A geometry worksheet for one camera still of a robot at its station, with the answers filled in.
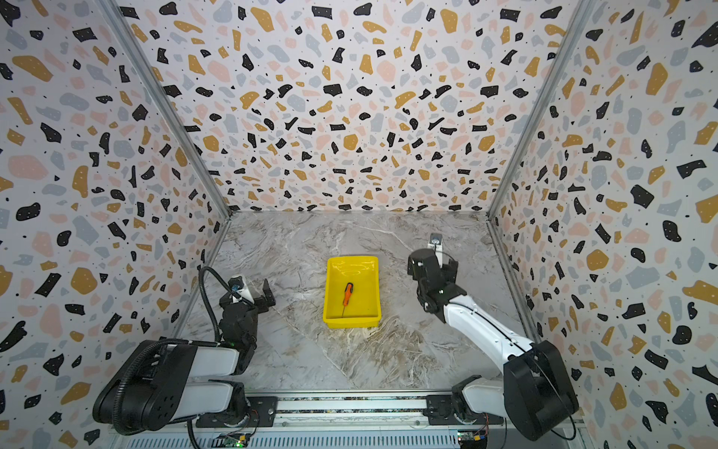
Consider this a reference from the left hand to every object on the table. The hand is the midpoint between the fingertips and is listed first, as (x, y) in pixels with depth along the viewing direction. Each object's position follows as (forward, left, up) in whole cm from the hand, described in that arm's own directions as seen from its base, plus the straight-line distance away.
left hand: (253, 284), depth 87 cm
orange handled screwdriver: (0, -28, -10) cm, 30 cm away
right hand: (+5, -56, +6) cm, 56 cm away
